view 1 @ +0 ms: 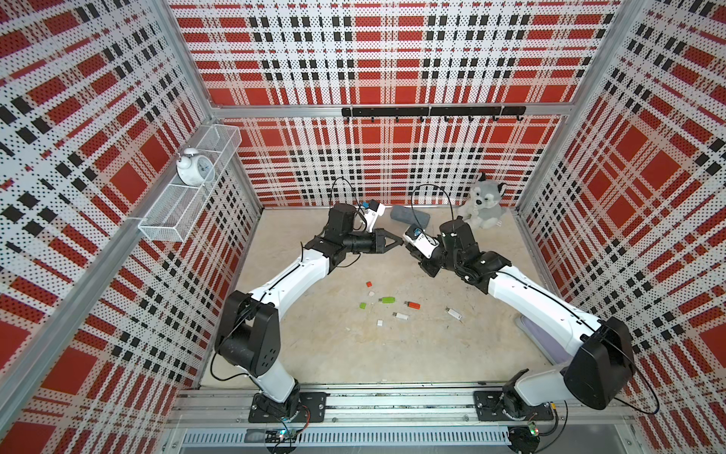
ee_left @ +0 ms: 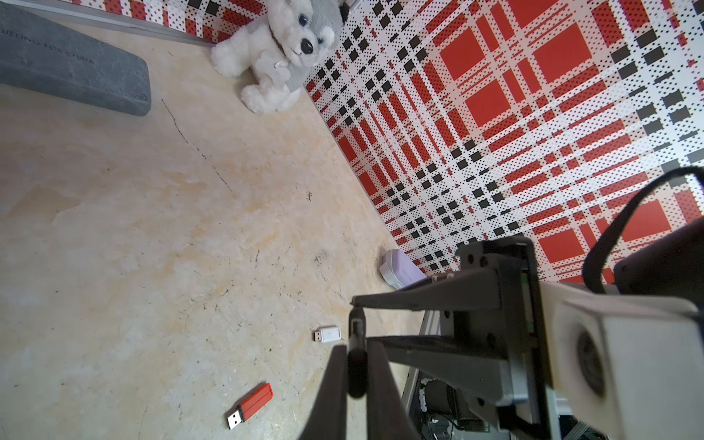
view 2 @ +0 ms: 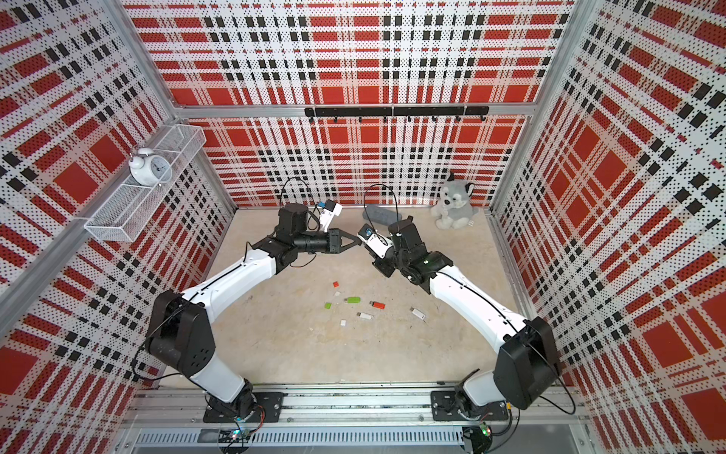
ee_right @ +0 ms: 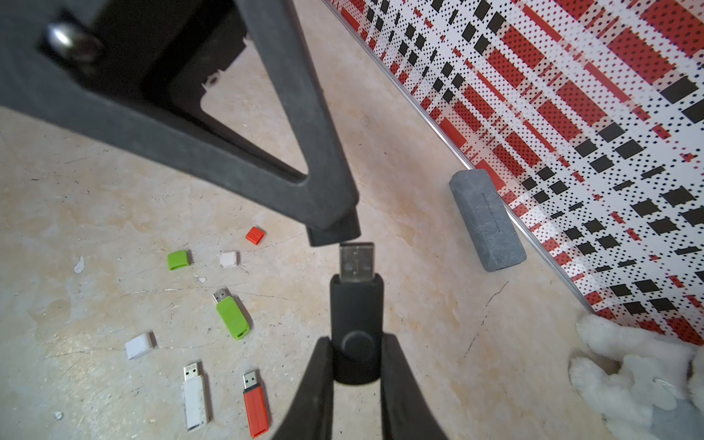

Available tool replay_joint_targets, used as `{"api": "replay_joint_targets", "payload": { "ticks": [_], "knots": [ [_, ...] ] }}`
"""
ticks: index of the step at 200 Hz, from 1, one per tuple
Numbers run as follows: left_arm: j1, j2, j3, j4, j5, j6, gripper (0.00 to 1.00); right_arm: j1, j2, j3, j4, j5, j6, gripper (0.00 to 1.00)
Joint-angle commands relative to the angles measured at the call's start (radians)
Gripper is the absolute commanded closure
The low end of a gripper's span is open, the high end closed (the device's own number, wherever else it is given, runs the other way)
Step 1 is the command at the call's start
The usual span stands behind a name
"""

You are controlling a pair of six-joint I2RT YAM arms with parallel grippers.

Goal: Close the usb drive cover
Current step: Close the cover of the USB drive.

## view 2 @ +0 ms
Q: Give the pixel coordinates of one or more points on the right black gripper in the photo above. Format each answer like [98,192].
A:
[382,267]

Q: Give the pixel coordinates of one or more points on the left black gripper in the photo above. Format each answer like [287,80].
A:
[335,245]

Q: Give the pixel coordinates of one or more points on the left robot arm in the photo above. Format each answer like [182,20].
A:
[180,328]

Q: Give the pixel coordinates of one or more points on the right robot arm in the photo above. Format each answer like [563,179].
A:
[527,359]

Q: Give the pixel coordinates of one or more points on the white usb drive right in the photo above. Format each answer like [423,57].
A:
[418,314]

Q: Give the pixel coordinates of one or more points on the grey rectangular case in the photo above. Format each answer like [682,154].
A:
[380,215]

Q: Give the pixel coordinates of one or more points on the grey husky plush toy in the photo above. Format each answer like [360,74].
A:
[453,209]

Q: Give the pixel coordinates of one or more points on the white alarm clock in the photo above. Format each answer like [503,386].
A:
[150,169]

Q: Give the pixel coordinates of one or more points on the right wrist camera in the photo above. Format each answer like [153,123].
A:
[377,245]

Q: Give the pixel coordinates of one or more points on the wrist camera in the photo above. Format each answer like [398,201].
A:
[329,210]
[377,245]

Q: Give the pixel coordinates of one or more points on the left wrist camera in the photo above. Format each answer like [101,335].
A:
[329,210]

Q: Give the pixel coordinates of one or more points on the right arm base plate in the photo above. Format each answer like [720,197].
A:
[453,405]

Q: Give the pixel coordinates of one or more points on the black hook rail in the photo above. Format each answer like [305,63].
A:
[397,111]

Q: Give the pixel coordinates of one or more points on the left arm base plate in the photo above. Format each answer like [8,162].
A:
[266,406]

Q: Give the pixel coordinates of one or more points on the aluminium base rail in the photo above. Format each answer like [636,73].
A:
[362,417]

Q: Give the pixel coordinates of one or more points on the white wire mesh shelf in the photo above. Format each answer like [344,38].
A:
[124,214]

